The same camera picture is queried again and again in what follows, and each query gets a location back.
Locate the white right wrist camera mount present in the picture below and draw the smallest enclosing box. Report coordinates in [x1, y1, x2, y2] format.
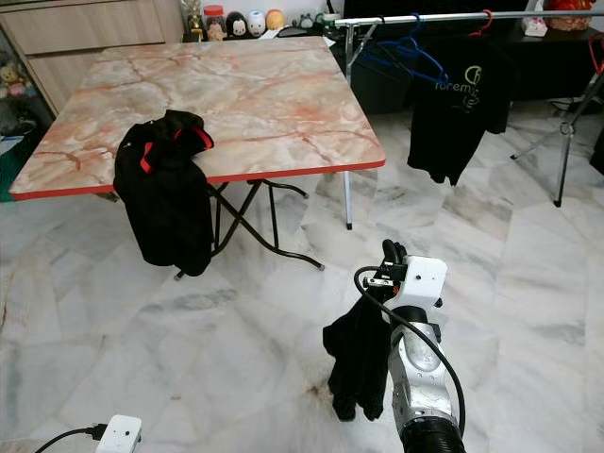
[396, 255, 449, 312]

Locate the black shirt with green logo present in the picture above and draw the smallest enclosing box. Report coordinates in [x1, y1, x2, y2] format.
[406, 36, 520, 187]

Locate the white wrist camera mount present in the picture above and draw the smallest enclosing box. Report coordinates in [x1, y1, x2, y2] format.
[396, 255, 449, 312]
[106, 415, 143, 453]

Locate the white plush ball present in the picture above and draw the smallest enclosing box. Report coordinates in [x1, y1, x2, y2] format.
[246, 9, 267, 39]

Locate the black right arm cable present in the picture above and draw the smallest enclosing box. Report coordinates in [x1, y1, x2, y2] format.
[354, 267, 468, 435]

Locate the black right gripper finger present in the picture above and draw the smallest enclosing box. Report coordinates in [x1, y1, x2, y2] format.
[359, 293, 399, 421]
[324, 293, 383, 423]

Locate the red gold lucky figurine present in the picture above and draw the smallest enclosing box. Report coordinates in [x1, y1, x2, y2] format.
[543, 0, 597, 34]

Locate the gold blue trophy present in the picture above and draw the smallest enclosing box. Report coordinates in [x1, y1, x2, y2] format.
[181, 0, 207, 43]

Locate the red lid glass jar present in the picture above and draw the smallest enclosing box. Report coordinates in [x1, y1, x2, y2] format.
[204, 5, 227, 43]

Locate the light wooden cabinet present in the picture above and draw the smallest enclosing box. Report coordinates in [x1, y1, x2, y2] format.
[0, 0, 188, 100]

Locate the black shirt with red trim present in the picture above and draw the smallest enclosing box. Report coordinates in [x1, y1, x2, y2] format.
[113, 109, 216, 277]

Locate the small yellow plush toy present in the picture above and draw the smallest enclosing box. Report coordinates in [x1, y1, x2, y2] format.
[0, 61, 31, 100]

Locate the silver metal clothes rack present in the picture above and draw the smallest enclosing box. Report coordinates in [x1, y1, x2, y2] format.
[324, 8, 604, 231]

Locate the marble pattern folding table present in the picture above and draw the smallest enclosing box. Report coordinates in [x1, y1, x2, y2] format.
[8, 36, 388, 281]

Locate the small white bottle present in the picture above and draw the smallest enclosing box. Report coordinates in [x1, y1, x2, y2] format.
[522, 14, 550, 39]

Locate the green floor mat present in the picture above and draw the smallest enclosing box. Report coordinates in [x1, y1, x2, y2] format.
[0, 137, 25, 204]

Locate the red plastic hanger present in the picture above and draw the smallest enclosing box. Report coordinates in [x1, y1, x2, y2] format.
[467, 9, 496, 41]
[587, 31, 604, 75]

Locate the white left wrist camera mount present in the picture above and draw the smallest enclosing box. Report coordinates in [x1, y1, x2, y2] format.
[106, 415, 143, 453]

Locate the blue plastic hanger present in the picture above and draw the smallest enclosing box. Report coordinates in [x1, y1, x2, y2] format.
[354, 13, 451, 88]

